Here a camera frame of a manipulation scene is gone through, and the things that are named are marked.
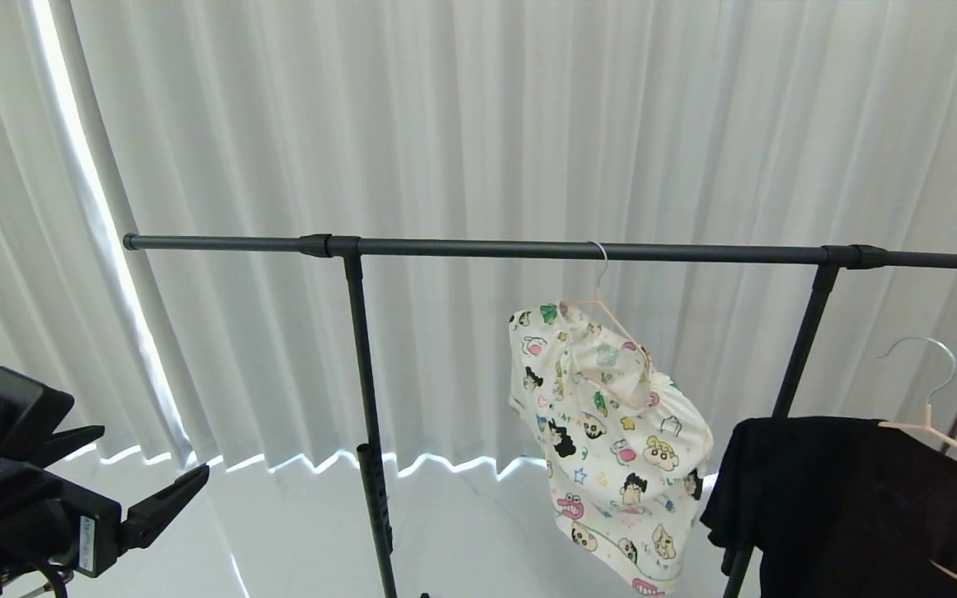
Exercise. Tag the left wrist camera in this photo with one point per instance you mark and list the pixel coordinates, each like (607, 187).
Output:
(17, 407)

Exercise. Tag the cream printed garment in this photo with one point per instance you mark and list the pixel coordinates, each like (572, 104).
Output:
(611, 498)

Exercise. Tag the white curtain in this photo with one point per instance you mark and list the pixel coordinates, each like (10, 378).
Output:
(478, 124)

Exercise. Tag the pink clothes hanger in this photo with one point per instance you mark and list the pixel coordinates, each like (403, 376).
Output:
(603, 266)
(929, 415)

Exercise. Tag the black clothes rack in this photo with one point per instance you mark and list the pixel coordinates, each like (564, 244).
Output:
(445, 247)

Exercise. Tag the black garment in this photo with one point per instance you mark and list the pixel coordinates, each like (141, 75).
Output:
(827, 515)

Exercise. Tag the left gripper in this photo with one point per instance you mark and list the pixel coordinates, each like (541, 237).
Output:
(30, 523)

